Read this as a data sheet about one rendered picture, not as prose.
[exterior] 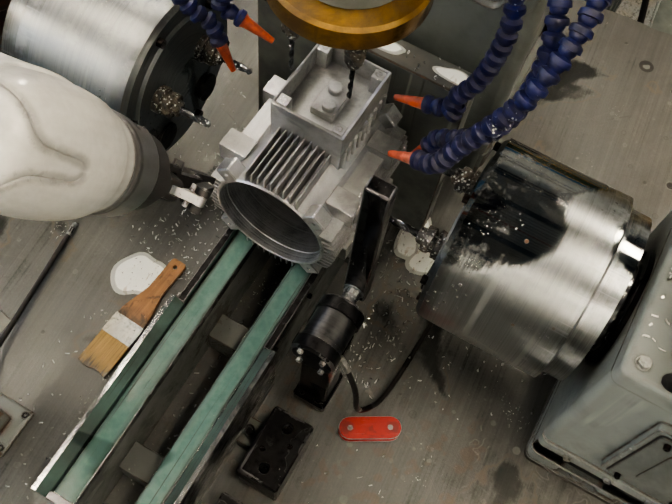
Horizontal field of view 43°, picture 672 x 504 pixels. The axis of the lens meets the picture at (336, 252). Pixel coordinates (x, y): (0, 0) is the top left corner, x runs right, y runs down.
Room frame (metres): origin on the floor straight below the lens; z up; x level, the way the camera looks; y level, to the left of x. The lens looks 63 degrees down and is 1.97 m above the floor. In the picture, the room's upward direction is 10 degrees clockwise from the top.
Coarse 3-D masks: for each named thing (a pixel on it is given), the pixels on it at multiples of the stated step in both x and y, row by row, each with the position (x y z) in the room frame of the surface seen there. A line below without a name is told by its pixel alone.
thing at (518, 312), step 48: (480, 192) 0.51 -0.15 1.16; (528, 192) 0.52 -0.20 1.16; (576, 192) 0.54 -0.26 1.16; (432, 240) 0.49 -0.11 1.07; (480, 240) 0.46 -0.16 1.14; (528, 240) 0.46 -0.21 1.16; (576, 240) 0.47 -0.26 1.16; (624, 240) 0.49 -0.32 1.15; (432, 288) 0.42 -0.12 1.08; (480, 288) 0.42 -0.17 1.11; (528, 288) 0.42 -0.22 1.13; (576, 288) 0.42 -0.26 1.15; (624, 288) 0.43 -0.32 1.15; (480, 336) 0.39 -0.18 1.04; (528, 336) 0.38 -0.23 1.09; (576, 336) 0.39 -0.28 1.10
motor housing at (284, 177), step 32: (256, 128) 0.61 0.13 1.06; (384, 128) 0.65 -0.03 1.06; (256, 160) 0.54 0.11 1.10; (288, 160) 0.54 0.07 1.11; (320, 160) 0.56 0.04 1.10; (352, 160) 0.58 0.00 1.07; (224, 192) 0.54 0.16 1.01; (256, 192) 0.58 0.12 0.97; (288, 192) 0.51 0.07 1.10; (320, 192) 0.53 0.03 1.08; (352, 192) 0.54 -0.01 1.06; (256, 224) 0.54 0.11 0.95; (288, 224) 0.55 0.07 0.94; (288, 256) 0.50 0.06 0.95; (320, 256) 0.48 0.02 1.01
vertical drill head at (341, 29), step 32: (288, 0) 0.58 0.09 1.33; (320, 0) 0.59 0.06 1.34; (352, 0) 0.58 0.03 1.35; (384, 0) 0.60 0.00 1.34; (416, 0) 0.61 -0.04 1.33; (288, 32) 0.60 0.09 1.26; (320, 32) 0.56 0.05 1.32; (352, 32) 0.56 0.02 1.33; (384, 32) 0.57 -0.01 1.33; (288, 64) 0.61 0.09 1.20; (352, 64) 0.58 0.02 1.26
